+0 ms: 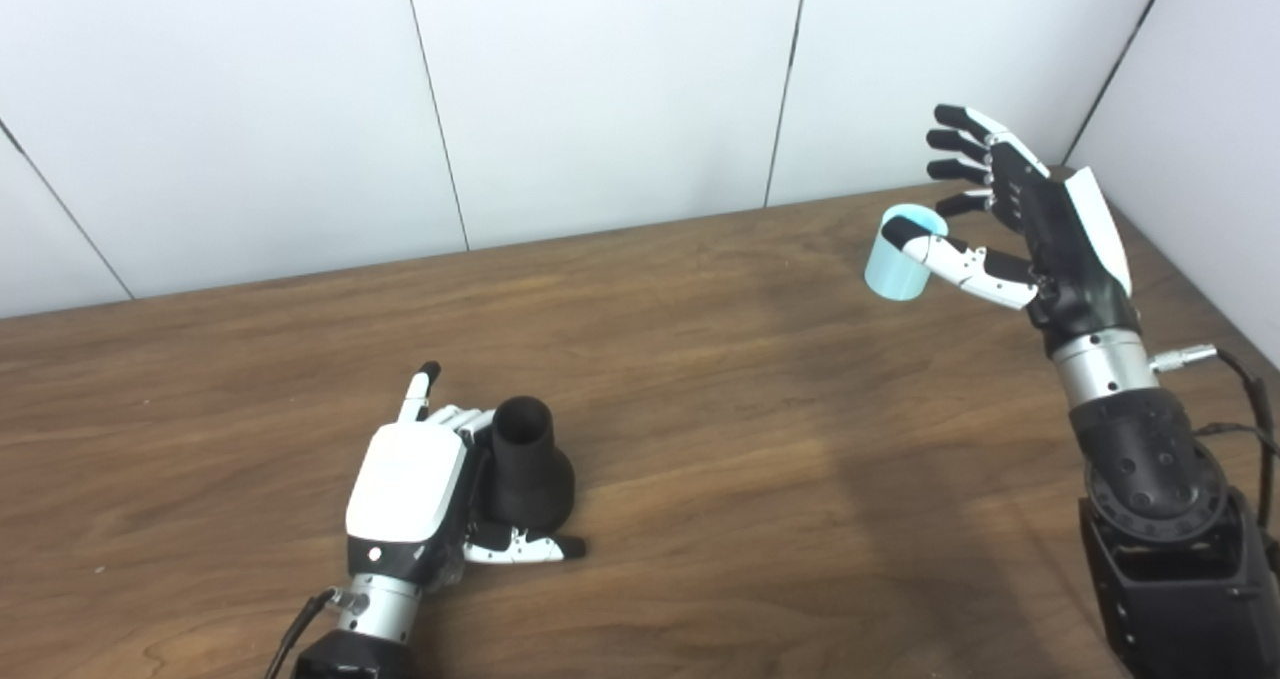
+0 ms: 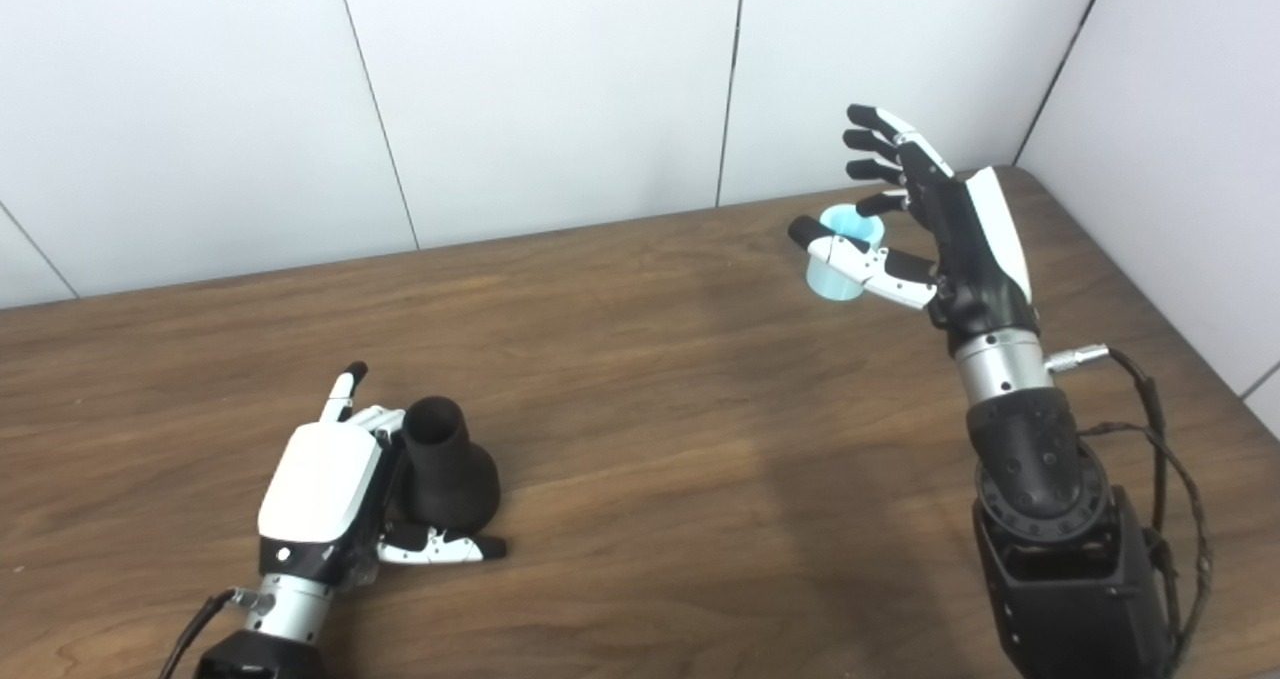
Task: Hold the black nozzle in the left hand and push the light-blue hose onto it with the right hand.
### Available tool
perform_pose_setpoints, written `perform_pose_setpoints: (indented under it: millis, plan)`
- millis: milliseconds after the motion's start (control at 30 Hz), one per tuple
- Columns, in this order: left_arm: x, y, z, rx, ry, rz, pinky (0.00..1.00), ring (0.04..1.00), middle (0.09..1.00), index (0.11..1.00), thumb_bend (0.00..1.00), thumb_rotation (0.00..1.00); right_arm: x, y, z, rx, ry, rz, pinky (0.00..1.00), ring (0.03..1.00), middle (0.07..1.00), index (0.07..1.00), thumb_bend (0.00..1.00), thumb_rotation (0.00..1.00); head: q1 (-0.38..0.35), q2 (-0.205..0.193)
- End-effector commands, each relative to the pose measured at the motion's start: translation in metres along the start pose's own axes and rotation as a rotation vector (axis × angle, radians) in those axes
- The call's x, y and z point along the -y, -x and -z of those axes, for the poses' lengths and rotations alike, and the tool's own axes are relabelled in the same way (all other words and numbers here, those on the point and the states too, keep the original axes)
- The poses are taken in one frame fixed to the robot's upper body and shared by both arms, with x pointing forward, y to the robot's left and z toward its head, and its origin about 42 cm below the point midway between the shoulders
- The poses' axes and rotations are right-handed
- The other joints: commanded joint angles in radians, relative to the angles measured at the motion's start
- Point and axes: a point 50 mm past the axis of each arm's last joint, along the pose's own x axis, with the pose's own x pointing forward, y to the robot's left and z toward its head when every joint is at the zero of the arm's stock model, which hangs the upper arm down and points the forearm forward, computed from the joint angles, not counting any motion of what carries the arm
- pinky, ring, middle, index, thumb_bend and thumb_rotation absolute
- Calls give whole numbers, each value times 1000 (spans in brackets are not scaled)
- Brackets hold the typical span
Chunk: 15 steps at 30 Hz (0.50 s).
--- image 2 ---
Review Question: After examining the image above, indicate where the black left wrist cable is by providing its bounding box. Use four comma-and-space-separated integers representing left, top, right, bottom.
157, 588, 263, 679

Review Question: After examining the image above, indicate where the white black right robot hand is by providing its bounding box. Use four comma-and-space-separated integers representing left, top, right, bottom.
788, 104, 1041, 355

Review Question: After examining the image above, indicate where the black funnel-shaped nozzle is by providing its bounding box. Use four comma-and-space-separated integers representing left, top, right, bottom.
400, 396, 502, 536

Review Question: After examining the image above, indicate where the light blue cylinder cup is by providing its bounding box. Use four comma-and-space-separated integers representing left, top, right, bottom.
806, 205, 888, 303

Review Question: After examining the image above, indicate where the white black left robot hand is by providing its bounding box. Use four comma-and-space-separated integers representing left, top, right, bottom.
258, 361, 507, 590

